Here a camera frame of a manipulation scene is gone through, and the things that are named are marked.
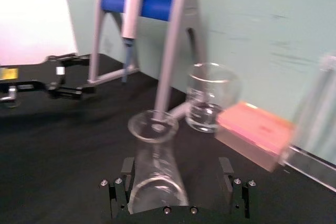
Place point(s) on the grey stand with blue bar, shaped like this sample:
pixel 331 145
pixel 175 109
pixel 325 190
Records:
pixel 157 1

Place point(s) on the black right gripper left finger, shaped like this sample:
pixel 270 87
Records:
pixel 116 195

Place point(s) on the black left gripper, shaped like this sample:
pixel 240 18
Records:
pixel 31 73

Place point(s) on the white pipette with blue tip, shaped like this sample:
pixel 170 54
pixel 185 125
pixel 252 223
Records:
pixel 129 14

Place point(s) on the pink topped tip box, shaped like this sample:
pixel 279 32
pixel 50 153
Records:
pixel 252 134

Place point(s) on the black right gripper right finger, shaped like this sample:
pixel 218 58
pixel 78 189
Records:
pixel 237 195

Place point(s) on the clear glass beaker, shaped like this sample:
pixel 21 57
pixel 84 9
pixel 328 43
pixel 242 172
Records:
pixel 210 95

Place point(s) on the clear glass conical flask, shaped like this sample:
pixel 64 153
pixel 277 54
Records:
pixel 157 171

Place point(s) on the black table cloth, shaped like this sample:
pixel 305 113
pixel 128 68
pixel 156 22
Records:
pixel 65 155

